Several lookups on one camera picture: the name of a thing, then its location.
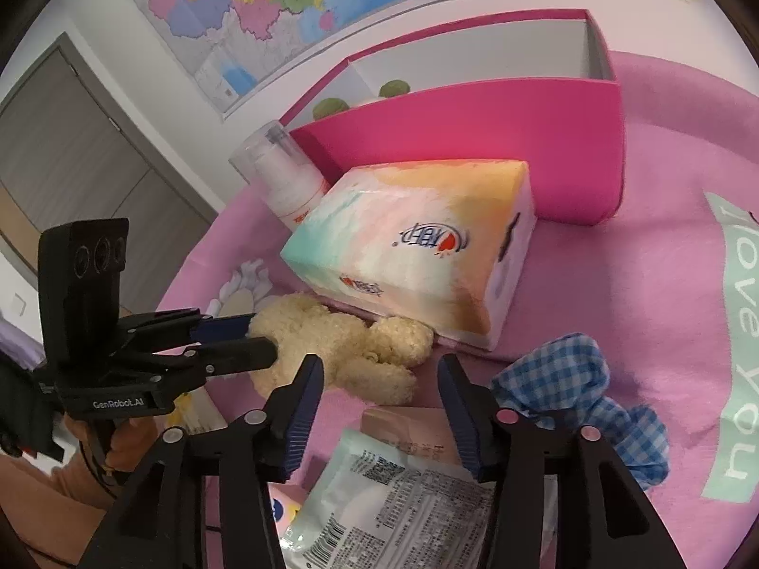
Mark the person's left hand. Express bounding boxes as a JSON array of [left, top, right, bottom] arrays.
[[62, 412, 170, 475]]

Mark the white teal wipes packet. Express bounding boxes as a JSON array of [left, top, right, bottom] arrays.
[[278, 427, 505, 569]]

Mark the person's left forearm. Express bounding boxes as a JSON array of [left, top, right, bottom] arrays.
[[0, 453, 122, 569]]

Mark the pink printed blanket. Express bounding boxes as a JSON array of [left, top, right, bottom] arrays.
[[157, 50, 759, 569]]

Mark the purple cloth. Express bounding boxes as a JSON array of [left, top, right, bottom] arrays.
[[0, 314, 44, 368]]

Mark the wall map poster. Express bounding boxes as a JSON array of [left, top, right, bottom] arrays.
[[126, 0, 671, 122]]

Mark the cream teddy bear plush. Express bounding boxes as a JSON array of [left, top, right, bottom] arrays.
[[246, 293, 435, 407]]

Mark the pastel rainbow tissue pack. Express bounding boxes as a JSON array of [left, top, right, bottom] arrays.
[[280, 159, 537, 352]]

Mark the white pump bottle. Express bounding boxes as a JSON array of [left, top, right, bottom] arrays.
[[228, 120, 332, 233]]

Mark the pale pink packet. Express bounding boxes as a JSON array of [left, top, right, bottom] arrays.
[[360, 406, 463, 466]]

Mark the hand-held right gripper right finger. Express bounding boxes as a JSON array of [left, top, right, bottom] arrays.
[[437, 353, 689, 569]]

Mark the floral pink tissue pack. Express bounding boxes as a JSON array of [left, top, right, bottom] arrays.
[[267, 482, 309, 549]]

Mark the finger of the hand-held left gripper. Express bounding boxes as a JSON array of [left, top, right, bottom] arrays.
[[119, 308, 259, 349], [127, 337, 278, 395]]

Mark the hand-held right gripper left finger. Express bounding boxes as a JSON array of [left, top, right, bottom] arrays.
[[77, 354, 326, 569]]

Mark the grey brown door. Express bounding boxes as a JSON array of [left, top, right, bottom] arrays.
[[0, 32, 217, 276]]

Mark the pink storage box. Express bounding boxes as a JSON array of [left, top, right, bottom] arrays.
[[278, 9, 626, 227]]

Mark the black bag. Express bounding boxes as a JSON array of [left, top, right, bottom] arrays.
[[0, 361, 60, 459]]

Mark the blue gingham cloth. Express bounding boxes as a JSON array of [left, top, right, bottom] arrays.
[[489, 333, 671, 490]]

